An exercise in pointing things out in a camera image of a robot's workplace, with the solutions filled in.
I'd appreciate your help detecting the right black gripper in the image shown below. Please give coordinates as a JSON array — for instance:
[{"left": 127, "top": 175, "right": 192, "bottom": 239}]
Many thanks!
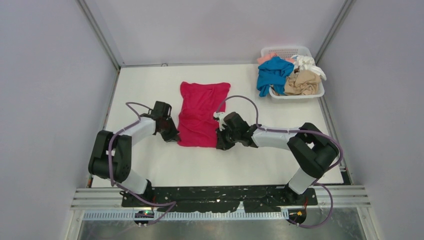
[{"left": 215, "top": 124, "right": 240, "bottom": 152}]

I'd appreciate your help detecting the magenta t shirt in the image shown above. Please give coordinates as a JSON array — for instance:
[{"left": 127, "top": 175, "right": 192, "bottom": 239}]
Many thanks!
[{"left": 177, "top": 81, "right": 231, "bottom": 148}]

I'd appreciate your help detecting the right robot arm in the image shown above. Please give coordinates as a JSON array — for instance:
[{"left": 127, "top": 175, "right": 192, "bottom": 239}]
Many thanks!
[{"left": 213, "top": 112, "right": 340, "bottom": 205}]

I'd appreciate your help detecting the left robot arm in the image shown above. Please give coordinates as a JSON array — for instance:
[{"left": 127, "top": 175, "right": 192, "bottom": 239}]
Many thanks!
[{"left": 88, "top": 101, "right": 180, "bottom": 207}]

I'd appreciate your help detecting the blue t shirt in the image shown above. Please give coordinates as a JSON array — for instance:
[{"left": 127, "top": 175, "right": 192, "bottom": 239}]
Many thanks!
[{"left": 256, "top": 56, "right": 295, "bottom": 97}]

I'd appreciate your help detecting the salmon pink t shirt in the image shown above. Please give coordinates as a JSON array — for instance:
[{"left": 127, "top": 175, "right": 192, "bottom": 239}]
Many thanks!
[{"left": 256, "top": 52, "right": 295, "bottom": 65}]

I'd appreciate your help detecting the beige t shirt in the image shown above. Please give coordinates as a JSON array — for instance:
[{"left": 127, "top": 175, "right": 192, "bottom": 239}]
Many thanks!
[{"left": 284, "top": 70, "right": 322, "bottom": 96}]

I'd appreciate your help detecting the white plastic basket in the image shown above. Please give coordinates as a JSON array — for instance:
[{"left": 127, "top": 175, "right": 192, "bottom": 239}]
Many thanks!
[{"left": 260, "top": 46, "right": 325, "bottom": 101}]

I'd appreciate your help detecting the white t shirt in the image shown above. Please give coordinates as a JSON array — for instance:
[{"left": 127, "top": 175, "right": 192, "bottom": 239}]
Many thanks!
[{"left": 291, "top": 54, "right": 327, "bottom": 81}]

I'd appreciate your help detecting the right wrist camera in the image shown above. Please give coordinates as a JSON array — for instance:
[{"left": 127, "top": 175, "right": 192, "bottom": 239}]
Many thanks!
[{"left": 213, "top": 112, "right": 228, "bottom": 131}]

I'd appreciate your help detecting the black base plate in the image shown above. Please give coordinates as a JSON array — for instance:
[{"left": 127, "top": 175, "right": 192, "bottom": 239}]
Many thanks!
[{"left": 119, "top": 184, "right": 318, "bottom": 215}]

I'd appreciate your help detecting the slotted cable duct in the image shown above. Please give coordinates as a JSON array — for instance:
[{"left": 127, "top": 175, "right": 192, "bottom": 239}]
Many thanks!
[{"left": 82, "top": 209, "right": 289, "bottom": 221}]

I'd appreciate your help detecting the aluminium frame rail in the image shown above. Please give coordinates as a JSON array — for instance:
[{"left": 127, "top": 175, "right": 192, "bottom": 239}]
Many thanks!
[{"left": 70, "top": 185, "right": 372, "bottom": 210}]

